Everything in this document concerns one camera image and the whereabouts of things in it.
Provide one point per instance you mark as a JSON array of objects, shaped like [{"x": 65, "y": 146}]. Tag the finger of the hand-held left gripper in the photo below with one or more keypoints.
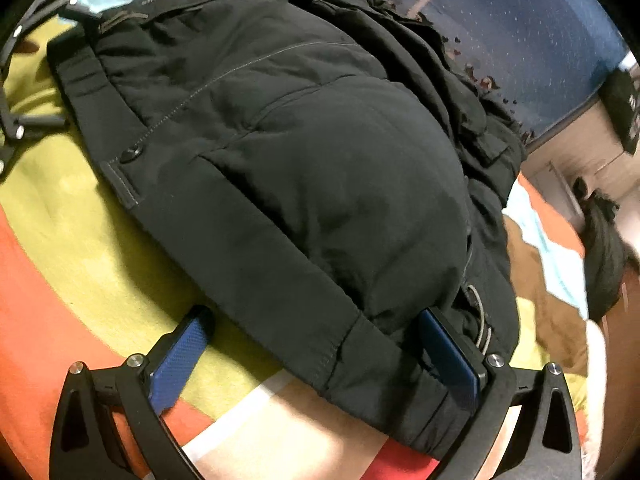
[
  {"x": 47, "y": 0},
  {"x": 40, "y": 122}
]

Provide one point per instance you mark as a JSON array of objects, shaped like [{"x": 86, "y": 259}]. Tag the wooden headboard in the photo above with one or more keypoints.
[{"x": 627, "y": 300}]

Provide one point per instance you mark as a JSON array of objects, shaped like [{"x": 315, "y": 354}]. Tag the light wooden wardrobe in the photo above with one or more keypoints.
[{"x": 575, "y": 155}]

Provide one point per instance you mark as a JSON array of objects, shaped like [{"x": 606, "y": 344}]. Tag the dark green padded jacket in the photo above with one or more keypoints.
[{"x": 300, "y": 185}]

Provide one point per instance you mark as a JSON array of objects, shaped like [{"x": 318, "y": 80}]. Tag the black tote bag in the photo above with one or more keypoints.
[{"x": 622, "y": 110}]

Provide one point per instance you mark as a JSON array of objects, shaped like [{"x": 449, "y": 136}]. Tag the colourful patchwork bed sheet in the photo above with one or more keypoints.
[{"x": 65, "y": 240}]

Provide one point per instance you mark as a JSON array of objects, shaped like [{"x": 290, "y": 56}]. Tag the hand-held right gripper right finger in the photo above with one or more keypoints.
[{"x": 450, "y": 355}]

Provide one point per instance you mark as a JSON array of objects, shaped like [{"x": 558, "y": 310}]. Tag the black puffer jacket pile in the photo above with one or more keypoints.
[{"x": 605, "y": 255}]

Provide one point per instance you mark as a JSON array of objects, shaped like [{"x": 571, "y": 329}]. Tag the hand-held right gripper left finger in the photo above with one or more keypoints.
[{"x": 175, "y": 360}]

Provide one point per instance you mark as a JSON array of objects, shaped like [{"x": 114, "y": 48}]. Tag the blue dotted fabric wardrobe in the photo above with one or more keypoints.
[{"x": 525, "y": 25}]

